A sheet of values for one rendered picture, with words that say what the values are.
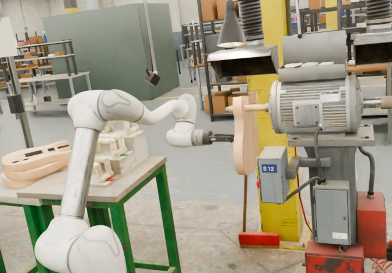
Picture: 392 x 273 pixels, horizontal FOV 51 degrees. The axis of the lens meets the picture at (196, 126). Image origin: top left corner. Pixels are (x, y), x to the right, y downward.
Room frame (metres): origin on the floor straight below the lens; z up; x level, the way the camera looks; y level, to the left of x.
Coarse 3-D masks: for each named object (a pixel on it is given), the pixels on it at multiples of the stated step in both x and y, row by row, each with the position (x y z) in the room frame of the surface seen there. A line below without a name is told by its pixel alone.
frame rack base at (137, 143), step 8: (128, 136) 2.29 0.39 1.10; (136, 136) 2.31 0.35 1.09; (144, 136) 2.38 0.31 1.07; (104, 144) 2.35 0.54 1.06; (128, 144) 2.28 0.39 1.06; (136, 144) 2.30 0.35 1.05; (144, 144) 2.37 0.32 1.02; (136, 152) 2.28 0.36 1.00; (144, 152) 2.36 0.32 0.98; (136, 160) 2.27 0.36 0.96
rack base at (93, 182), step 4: (92, 176) 2.15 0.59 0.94; (116, 176) 2.10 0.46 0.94; (120, 176) 2.11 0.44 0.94; (92, 180) 2.08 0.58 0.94; (96, 180) 2.07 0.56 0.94; (92, 184) 2.02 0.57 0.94; (96, 184) 2.01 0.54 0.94; (100, 184) 2.00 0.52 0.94; (104, 184) 1.99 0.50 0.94; (108, 184) 2.01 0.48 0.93
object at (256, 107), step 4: (256, 104) 1.94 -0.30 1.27; (260, 104) 1.93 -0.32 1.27; (264, 104) 1.92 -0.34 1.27; (232, 108) 1.97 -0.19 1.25; (244, 108) 1.95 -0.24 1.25; (248, 108) 1.94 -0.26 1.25; (252, 108) 1.94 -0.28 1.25; (256, 108) 1.93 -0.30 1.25; (260, 108) 1.92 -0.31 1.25; (264, 108) 1.91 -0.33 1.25
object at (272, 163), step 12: (264, 156) 1.60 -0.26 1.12; (276, 156) 1.58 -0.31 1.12; (264, 168) 1.58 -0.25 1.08; (276, 168) 1.56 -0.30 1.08; (264, 180) 1.59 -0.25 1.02; (276, 180) 1.57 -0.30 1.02; (288, 180) 1.67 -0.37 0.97; (312, 180) 1.68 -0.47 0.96; (264, 192) 1.59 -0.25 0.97; (276, 192) 1.57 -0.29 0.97
